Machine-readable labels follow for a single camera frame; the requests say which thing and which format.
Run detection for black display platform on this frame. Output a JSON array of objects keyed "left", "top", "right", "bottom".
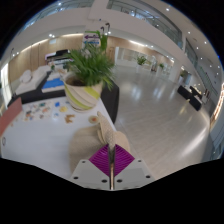
[{"left": 7, "top": 78, "right": 120, "bottom": 124}]

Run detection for beige waffle towel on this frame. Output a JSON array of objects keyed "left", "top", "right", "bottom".
[{"left": 68, "top": 111, "right": 132, "bottom": 190}]

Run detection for coloured arrow signs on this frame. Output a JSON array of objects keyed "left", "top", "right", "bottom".
[{"left": 83, "top": 32, "right": 101, "bottom": 46}]

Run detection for potted plant in striped pot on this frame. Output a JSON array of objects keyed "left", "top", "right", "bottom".
[{"left": 62, "top": 31, "right": 116, "bottom": 113}]

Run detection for small orange wooden shape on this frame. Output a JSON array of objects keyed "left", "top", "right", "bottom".
[{"left": 64, "top": 114, "right": 76, "bottom": 124}]

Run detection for small potted green plant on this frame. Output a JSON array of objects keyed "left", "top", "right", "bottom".
[{"left": 134, "top": 54, "right": 148, "bottom": 67}]

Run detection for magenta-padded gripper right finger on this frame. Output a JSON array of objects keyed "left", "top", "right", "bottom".
[{"left": 113, "top": 143, "right": 156, "bottom": 190}]

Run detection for blue model board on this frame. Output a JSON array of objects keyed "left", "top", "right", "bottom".
[{"left": 41, "top": 77, "right": 66, "bottom": 91}]

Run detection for black piano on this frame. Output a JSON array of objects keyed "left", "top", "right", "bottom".
[{"left": 45, "top": 49, "right": 79, "bottom": 66}]

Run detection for small round wooden disc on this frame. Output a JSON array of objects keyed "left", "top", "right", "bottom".
[{"left": 88, "top": 114, "right": 100, "bottom": 125}]

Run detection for group of black chairs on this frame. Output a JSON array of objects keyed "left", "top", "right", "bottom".
[{"left": 177, "top": 84, "right": 204, "bottom": 112}]

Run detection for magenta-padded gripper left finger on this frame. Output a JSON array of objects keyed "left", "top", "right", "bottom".
[{"left": 70, "top": 143, "right": 112, "bottom": 190}]

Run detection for flat red board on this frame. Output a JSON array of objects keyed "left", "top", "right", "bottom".
[{"left": 0, "top": 97, "right": 23, "bottom": 138}]

